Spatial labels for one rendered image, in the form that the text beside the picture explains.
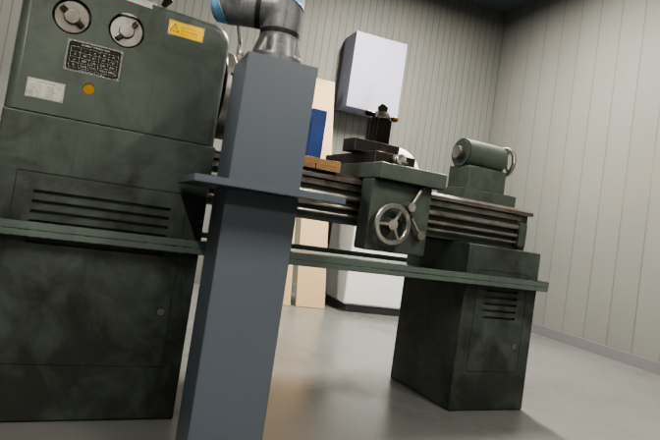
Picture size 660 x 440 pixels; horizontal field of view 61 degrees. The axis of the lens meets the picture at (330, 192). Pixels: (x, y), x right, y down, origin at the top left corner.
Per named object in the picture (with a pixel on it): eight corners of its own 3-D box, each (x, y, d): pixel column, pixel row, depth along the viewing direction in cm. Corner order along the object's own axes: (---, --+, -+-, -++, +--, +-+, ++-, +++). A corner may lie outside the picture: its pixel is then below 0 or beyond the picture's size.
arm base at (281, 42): (307, 67, 159) (312, 32, 160) (255, 54, 154) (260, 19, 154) (292, 77, 173) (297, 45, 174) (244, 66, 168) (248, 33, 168)
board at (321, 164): (263, 158, 197) (265, 146, 197) (234, 161, 229) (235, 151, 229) (339, 173, 210) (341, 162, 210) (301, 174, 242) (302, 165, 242)
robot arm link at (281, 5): (300, 29, 158) (307, -18, 159) (252, 22, 158) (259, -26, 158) (301, 42, 170) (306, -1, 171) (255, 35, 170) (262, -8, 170)
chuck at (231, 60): (221, 124, 190) (231, 37, 196) (197, 144, 217) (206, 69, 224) (231, 126, 191) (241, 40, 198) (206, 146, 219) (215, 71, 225)
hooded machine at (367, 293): (388, 304, 527) (408, 158, 535) (421, 319, 469) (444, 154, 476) (317, 298, 503) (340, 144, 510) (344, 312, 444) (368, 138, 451)
